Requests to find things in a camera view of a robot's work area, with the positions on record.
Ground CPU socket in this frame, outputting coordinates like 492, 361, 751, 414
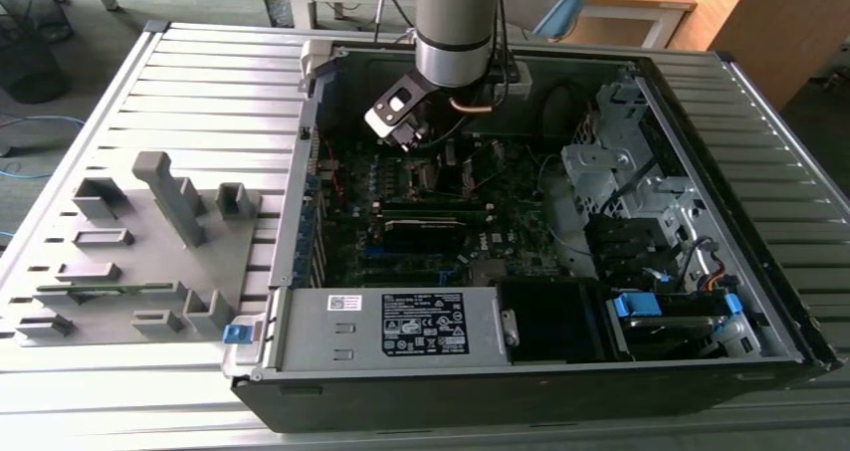
406, 157, 476, 201

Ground metal drive cage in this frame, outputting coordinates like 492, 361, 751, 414
561, 82, 673, 223

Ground green motherboard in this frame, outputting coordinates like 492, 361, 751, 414
308, 126, 599, 291

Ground black graphics card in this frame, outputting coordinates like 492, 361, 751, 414
382, 216, 470, 256

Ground pale blue teach pendant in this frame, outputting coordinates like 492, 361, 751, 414
533, 0, 603, 42

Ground brown chipset heatsink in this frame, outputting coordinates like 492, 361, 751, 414
467, 259, 510, 286

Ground black plastic drive bay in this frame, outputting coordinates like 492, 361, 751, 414
583, 214, 673, 283

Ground grey power supply unit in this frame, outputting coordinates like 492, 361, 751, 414
262, 286, 519, 372

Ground hard disk in blue carrier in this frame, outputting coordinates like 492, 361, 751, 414
607, 291, 745, 360

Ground grey parts rack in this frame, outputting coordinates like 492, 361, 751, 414
12, 150, 280, 347

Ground wooden cabinet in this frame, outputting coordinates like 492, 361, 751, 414
667, 0, 850, 112

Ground black PC case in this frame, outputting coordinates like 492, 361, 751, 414
220, 37, 842, 435

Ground black waste bin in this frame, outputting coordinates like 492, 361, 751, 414
0, 0, 75, 105

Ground brown curved cable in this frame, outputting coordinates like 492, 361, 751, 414
447, 96, 494, 117

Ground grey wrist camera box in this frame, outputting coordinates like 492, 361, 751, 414
488, 62, 534, 100

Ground blue cable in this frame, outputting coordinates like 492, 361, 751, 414
0, 114, 88, 181

